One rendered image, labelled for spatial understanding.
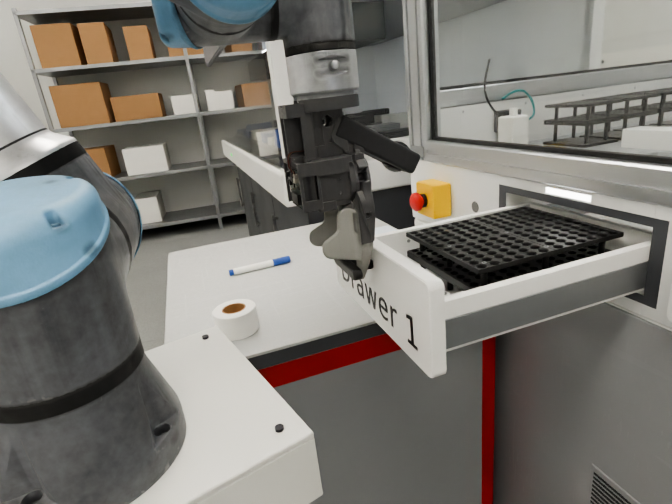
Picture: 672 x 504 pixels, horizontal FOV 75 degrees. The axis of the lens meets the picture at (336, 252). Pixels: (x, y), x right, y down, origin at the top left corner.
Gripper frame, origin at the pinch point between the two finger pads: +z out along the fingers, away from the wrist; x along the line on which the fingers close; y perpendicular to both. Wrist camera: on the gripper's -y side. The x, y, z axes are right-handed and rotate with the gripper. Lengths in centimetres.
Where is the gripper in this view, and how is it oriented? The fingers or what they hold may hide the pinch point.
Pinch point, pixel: (360, 262)
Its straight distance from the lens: 55.2
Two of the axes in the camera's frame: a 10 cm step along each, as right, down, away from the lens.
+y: -9.4, 2.1, -2.8
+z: 1.1, 9.4, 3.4
